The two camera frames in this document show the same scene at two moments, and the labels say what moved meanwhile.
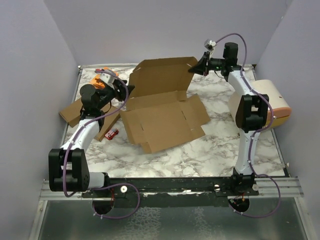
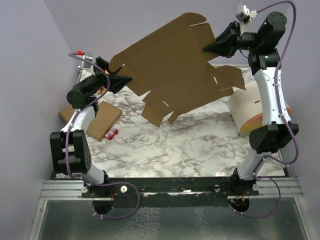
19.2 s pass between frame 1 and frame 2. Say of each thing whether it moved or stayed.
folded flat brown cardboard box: stayed
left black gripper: moved
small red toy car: stayed
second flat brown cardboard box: stayed
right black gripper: moved
